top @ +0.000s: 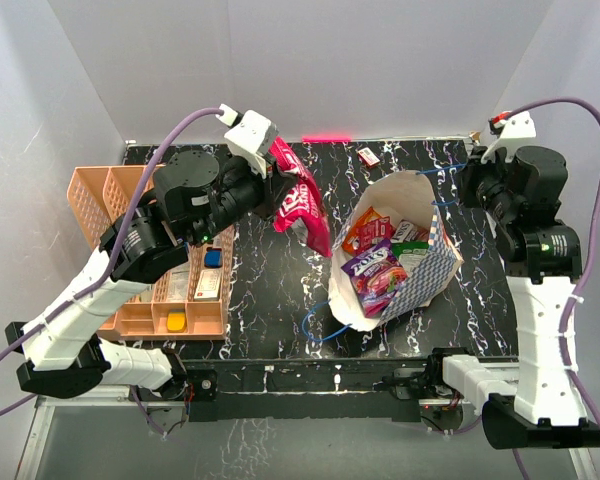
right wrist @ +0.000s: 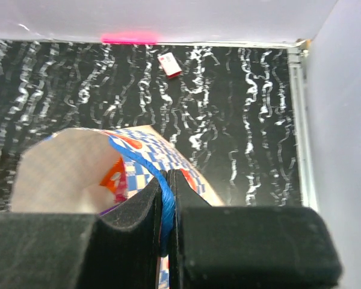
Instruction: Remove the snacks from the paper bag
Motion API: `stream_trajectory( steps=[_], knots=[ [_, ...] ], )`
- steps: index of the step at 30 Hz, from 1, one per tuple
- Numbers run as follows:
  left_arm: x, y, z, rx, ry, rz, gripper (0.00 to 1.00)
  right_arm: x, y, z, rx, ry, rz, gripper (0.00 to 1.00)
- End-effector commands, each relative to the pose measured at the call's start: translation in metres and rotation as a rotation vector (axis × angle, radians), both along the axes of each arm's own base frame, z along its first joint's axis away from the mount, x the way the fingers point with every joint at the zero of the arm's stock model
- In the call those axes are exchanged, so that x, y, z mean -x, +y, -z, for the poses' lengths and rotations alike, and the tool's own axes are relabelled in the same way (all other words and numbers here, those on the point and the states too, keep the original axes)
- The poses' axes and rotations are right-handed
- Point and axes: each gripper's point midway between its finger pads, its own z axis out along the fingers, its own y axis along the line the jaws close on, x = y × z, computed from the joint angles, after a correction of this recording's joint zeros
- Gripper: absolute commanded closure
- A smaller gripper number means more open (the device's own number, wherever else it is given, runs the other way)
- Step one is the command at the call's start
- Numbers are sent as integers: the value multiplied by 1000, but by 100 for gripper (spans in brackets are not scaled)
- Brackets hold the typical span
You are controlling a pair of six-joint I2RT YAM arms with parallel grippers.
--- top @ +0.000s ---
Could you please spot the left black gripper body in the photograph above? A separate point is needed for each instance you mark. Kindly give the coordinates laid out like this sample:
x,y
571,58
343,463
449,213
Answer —
x,y
243,190

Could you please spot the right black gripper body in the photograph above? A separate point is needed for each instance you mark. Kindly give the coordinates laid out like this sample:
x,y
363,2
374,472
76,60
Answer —
x,y
483,187

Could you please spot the pink chips bag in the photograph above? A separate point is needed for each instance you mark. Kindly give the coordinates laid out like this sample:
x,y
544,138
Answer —
x,y
302,209

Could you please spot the blue checkered paper bag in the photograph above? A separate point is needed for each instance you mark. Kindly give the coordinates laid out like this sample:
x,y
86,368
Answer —
x,y
403,195

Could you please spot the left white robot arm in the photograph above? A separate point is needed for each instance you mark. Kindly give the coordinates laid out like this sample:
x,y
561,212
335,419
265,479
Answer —
x,y
194,197

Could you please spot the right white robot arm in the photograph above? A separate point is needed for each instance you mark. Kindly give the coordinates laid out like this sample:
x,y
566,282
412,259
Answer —
x,y
542,262

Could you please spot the purple candy bag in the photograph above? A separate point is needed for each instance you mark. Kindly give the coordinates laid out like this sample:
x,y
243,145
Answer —
x,y
375,275

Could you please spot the pink tape strip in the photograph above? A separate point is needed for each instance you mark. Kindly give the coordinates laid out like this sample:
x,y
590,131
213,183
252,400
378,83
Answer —
x,y
326,138

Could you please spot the blue small block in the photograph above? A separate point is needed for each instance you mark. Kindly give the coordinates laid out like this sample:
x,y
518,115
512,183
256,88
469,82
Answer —
x,y
213,258

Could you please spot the red white small box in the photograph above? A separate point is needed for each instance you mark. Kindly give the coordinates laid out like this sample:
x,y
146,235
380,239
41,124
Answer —
x,y
368,157

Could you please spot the red white box in organizer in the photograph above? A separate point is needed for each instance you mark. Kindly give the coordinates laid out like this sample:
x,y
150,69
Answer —
x,y
208,287

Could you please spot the orange snack packet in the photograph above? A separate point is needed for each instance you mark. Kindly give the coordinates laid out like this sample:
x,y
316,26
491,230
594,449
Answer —
x,y
352,241

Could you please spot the red snack packet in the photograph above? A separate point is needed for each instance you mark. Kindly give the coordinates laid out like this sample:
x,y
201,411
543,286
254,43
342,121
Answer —
x,y
375,232

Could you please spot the green snack packet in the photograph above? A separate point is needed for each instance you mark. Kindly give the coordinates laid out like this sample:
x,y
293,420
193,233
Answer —
x,y
410,254

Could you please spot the orange plastic desk organizer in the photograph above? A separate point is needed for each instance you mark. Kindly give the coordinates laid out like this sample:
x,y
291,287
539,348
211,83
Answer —
x,y
98,195

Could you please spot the yellow sponge block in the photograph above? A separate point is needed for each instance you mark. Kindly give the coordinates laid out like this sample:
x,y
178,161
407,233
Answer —
x,y
176,321

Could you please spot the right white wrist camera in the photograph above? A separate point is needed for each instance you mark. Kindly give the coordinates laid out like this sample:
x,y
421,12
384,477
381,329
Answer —
x,y
515,132

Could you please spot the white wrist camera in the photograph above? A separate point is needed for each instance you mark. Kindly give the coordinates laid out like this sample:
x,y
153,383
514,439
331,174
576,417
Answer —
x,y
515,132
250,135

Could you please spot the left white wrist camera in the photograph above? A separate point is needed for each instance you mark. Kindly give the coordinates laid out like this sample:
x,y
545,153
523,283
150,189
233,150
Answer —
x,y
250,135

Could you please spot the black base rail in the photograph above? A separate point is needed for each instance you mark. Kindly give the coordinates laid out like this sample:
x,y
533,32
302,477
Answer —
x,y
318,389

